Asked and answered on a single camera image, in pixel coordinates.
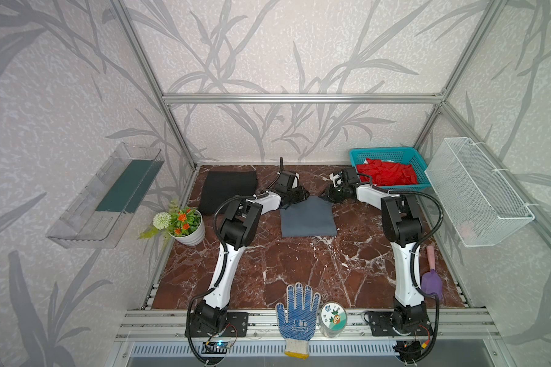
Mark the grey t shirt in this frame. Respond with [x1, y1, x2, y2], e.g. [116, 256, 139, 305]
[279, 196, 338, 238]

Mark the teal plastic basket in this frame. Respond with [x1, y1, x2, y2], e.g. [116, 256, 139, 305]
[349, 147, 431, 191]

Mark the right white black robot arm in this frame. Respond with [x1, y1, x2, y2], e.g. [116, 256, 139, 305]
[321, 167, 445, 330]

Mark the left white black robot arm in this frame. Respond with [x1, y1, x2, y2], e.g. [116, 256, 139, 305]
[188, 161, 309, 331]

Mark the red t shirt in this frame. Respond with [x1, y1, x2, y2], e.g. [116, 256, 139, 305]
[356, 158, 419, 187]

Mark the folded black t shirt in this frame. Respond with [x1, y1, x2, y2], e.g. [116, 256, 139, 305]
[198, 171, 258, 215]

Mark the potted artificial flower plant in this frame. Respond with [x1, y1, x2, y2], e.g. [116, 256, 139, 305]
[139, 200, 206, 247]

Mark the round tin with cartoon label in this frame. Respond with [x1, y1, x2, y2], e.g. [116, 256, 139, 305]
[318, 302, 347, 338]

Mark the blue dotted work glove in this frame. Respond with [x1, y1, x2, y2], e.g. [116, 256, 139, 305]
[275, 283, 321, 359]

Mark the green circuit board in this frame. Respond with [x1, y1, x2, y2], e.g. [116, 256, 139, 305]
[204, 340, 236, 354]

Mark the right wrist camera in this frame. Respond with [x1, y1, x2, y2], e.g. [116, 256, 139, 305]
[330, 171, 344, 187]

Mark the purple object by right wall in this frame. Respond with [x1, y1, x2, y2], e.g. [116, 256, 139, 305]
[421, 245, 443, 301]

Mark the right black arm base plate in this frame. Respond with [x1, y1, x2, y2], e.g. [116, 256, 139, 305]
[364, 310, 434, 339]

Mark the white wire mesh basket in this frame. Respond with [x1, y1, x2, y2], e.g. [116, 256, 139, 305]
[425, 137, 535, 248]

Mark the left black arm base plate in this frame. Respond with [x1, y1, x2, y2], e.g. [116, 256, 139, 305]
[185, 312, 249, 338]

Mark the clear plastic wall shelf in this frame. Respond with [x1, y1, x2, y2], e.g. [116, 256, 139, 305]
[46, 143, 165, 249]

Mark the aluminium front rail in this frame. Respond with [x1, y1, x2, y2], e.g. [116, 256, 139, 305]
[115, 308, 501, 342]

